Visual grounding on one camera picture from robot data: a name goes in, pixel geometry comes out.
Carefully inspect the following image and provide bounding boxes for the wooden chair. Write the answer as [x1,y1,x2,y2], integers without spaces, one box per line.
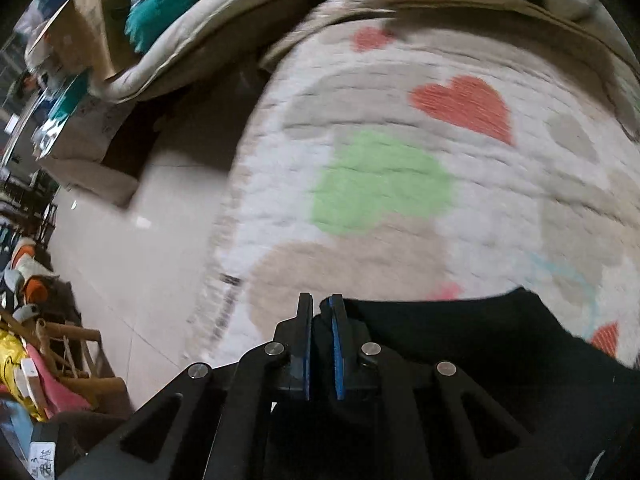
[1,310,126,422]

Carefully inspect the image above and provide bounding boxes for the heart patterned quilted bedspread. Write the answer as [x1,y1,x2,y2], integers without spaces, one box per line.
[182,0,639,366]

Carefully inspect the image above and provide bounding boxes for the black pants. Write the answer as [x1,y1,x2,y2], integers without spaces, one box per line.
[311,286,640,480]

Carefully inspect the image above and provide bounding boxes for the brown cardboard box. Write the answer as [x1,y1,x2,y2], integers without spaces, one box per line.
[25,0,138,81]

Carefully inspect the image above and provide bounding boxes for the beige seat cushion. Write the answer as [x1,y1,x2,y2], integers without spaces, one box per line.
[89,0,276,103]

